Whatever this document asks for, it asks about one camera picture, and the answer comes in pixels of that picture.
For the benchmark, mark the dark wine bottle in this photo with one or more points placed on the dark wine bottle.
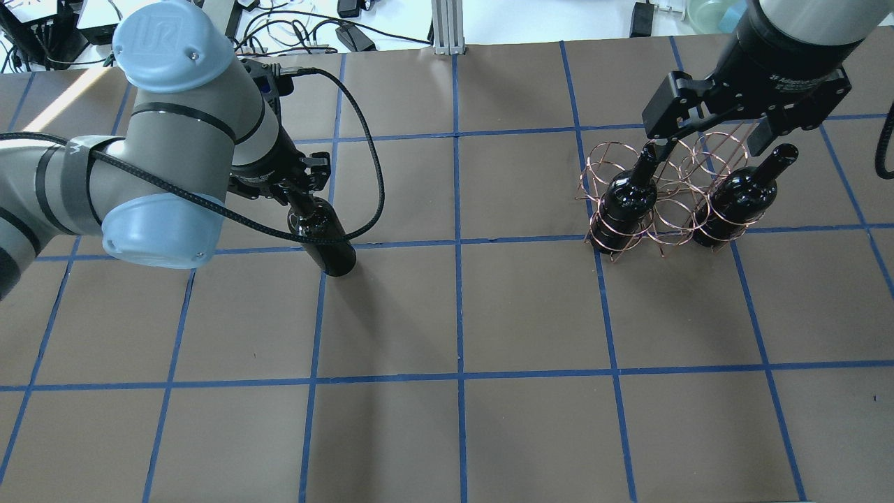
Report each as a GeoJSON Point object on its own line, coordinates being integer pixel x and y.
{"type": "Point", "coordinates": [312, 217]}

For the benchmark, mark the black power adapter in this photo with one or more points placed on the black power adapter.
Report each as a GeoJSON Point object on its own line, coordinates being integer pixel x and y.
{"type": "Point", "coordinates": [641, 19]}

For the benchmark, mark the aluminium frame post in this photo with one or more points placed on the aluminium frame post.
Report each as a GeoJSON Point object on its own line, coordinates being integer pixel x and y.
{"type": "Point", "coordinates": [448, 27]}

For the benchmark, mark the near basket wine bottle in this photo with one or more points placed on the near basket wine bottle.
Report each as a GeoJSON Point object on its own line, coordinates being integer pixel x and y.
{"type": "Point", "coordinates": [741, 198]}

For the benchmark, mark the copper wire wine basket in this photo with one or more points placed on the copper wire wine basket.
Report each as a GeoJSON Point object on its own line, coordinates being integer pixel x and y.
{"type": "Point", "coordinates": [684, 181]}

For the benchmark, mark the green glass plate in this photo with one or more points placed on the green glass plate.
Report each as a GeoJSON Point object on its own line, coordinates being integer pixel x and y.
{"type": "Point", "coordinates": [710, 17]}

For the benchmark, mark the basket wine bottle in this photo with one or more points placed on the basket wine bottle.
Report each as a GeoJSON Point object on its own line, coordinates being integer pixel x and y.
{"type": "Point", "coordinates": [623, 208]}
{"type": "Point", "coordinates": [741, 198]}

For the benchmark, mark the brown paper mat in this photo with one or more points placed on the brown paper mat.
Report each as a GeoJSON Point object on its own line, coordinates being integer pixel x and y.
{"type": "Point", "coordinates": [481, 351]}

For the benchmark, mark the far basket wine bottle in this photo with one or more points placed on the far basket wine bottle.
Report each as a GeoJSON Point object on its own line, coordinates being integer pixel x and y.
{"type": "Point", "coordinates": [623, 208]}

